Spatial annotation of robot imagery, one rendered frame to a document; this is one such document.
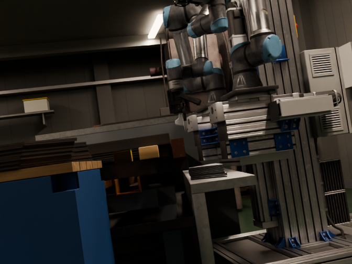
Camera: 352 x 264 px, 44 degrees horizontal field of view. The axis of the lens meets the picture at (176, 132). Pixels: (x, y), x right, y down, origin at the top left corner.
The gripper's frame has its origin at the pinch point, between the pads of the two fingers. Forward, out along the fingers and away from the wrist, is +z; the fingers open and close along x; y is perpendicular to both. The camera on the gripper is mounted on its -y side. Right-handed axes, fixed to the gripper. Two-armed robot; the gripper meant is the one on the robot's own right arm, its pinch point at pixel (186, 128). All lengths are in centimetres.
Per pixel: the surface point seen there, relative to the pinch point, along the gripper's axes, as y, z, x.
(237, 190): -61, 64, -312
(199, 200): 2, 28, 84
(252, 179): -15, 24, 84
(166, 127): 11, -8, -82
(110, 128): 49, -13, -82
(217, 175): -5, 22, 70
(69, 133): 77, -13, -82
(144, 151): 17, 10, 82
